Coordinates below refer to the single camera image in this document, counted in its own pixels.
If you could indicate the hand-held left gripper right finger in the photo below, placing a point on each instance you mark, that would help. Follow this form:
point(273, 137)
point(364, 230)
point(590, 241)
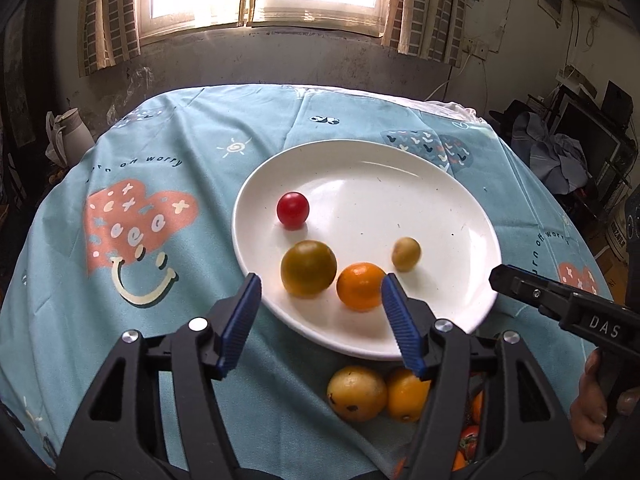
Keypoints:
point(400, 325)

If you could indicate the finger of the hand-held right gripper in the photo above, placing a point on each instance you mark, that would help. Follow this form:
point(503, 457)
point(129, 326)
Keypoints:
point(522, 287)

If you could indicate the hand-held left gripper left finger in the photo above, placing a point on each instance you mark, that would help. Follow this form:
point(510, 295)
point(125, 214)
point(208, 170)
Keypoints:
point(242, 320)

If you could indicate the large orange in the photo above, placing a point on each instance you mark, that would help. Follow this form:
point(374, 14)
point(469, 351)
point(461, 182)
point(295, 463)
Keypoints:
point(405, 395)

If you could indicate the yellow-brown spotted fruit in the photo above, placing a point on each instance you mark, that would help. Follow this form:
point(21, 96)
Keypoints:
point(357, 392)

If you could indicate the white oval plate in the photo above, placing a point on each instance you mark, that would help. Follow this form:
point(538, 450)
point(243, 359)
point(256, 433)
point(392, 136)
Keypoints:
point(375, 200)

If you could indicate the person's right hand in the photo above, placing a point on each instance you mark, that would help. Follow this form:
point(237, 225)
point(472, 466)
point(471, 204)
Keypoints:
point(589, 410)

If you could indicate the small yellow fruit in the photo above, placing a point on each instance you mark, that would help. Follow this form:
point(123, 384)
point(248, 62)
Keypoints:
point(406, 254)

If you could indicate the printed light blue tablecloth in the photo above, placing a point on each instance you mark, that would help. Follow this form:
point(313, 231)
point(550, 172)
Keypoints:
point(200, 260)

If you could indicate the white printed sack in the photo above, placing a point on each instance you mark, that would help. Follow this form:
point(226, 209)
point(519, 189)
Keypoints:
point(625, 232)

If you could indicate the dark red cherry tomato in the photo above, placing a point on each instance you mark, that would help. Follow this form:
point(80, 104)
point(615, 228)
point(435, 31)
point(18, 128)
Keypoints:
point(292, 209)

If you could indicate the blue-grey clothes pile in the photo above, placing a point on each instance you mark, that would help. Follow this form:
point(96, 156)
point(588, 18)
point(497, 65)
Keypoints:
point(555, 155)

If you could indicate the black monitor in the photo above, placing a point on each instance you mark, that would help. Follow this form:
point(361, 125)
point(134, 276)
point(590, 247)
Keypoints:
point(592, 140)

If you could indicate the black hat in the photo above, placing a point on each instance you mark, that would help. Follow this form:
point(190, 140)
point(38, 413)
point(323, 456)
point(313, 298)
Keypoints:
point(507, 115)

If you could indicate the white undercloth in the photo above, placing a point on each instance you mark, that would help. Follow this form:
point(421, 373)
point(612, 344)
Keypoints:
point(450, 107)

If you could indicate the black speaker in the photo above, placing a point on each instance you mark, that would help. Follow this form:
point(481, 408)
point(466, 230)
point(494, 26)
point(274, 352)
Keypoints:
point(617, 100)

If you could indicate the white jug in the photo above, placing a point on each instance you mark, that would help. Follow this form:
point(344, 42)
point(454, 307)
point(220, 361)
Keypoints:
point(72, 135)

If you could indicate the brick-pattern curtain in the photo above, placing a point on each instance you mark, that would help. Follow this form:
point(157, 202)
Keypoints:
point(110, 20)
point(430, 10)

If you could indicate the wall socket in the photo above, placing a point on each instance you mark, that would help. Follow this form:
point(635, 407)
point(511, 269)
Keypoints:
point(481, 51)

